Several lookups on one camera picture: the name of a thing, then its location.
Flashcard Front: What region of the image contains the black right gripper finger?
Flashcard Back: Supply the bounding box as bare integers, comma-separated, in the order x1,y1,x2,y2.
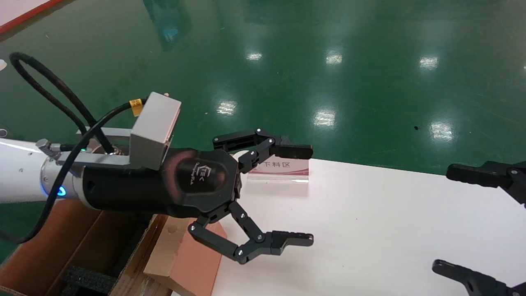
446,160,526,206
432,259,526,296

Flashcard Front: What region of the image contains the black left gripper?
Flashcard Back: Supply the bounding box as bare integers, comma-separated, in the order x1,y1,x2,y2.
80,148,243,219

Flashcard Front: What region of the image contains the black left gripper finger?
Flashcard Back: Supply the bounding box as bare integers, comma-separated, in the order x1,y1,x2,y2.
212,128,314,173
188,201,314,264

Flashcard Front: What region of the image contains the large cardboard box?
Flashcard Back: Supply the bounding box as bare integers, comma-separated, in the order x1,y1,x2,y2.
0,199,173,296

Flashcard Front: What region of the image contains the acrylic sign with red print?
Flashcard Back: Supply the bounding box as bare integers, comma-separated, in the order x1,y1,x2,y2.
232,150,309,183

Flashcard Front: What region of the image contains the black foam insert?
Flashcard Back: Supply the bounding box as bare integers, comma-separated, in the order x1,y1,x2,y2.
62,265,118,294

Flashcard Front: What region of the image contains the silver camera bracket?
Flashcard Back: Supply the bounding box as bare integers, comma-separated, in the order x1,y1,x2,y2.
36,127,133,167

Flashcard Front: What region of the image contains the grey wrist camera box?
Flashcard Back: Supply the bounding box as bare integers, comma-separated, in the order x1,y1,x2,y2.
129,92,182,170

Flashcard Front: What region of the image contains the black cable with yellow tag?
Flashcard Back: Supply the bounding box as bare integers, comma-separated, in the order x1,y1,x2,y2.
0,98,148,244

